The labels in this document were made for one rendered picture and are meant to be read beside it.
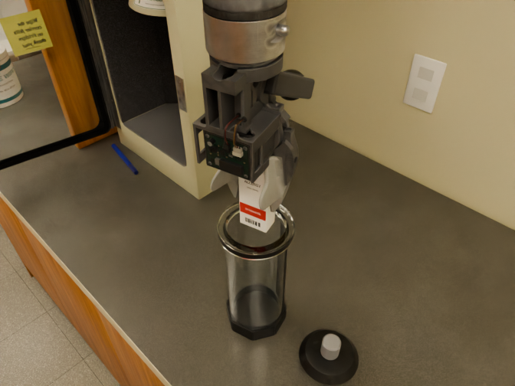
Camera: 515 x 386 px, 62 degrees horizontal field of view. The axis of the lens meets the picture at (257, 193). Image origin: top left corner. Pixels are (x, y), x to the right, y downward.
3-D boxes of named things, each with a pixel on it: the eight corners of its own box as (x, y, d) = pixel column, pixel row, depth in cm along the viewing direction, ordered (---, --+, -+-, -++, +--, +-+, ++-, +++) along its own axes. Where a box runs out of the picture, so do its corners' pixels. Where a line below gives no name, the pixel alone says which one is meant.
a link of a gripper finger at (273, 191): (254, 233, 53) (237, 172, 47) (276, 204, 56) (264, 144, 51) (276, 239, 51) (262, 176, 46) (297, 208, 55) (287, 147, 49)
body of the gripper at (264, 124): (195, 167, 48) (182, 64, 39) (235, 128, 53) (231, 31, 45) (255, 189, 45) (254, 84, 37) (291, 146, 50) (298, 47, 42)
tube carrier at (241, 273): (297, 299, 76) (307, 213, 61) (269, 350, 69) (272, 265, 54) (244, 276, 80) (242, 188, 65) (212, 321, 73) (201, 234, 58)
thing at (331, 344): (364, 352, 70) (371, 330, 65) (344, 403, 64) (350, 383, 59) (312, 327, 73) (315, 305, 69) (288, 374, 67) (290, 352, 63)
